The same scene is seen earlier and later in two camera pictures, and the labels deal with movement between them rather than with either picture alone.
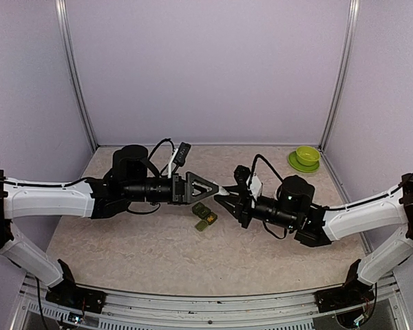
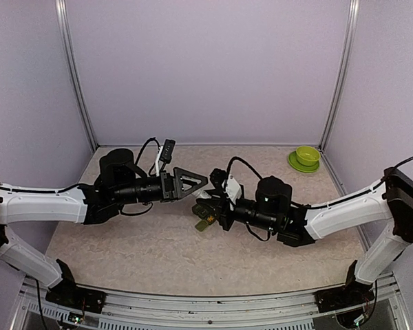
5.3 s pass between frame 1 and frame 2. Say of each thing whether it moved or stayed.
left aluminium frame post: stayed
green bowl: stayed
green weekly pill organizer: stayed
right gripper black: moved
